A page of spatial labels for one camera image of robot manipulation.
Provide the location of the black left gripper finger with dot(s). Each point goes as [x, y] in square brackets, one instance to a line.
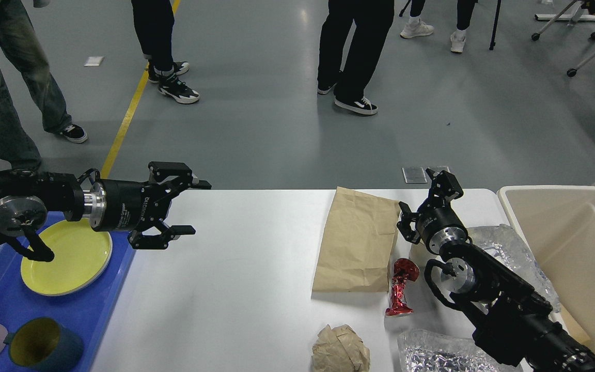
[139, 241]
[168, 179]

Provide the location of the red foil wrapper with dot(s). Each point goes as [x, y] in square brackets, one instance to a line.
[405, 270]

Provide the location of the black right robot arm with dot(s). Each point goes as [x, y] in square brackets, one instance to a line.
[511, 319]

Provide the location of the crumpled brown paper ball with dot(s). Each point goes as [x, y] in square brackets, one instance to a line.
[340, 349]

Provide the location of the person in green-black sneakers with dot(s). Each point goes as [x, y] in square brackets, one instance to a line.
[153, 23]

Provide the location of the rolling chair base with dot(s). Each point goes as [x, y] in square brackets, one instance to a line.
[570, 39]

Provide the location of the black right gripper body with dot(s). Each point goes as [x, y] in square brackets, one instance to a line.
[435, 226]

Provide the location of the brown paper bag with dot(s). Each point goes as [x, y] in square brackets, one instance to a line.
[358, 238]

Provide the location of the clear plastic bag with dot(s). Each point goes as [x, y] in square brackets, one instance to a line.
[506, 245]

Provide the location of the person in black leggings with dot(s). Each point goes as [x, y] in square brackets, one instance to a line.
[416, 27]

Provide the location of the person in black trousers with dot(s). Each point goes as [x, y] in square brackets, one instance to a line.
[351, 43]

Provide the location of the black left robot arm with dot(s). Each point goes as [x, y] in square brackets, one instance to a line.
[26, 198]

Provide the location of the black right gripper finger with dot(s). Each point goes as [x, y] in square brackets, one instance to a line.
[443, 190]
[404, 225]

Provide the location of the yellow plate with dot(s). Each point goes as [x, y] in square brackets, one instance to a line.
[81, 255]

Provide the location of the floor outlet plate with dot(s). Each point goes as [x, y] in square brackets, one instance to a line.
[422, 174]

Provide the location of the dark teal mug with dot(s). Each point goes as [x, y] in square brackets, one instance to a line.
[43, 344]

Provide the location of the beige plastic bin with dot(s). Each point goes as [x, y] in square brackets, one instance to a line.
[558, 224]

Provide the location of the black tripod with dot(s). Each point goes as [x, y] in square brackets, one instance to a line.
[495, 24]

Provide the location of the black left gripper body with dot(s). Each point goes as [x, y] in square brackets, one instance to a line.
[116, 205]

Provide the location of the person in baggy jeans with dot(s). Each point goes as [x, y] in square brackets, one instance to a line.
[22, 48]

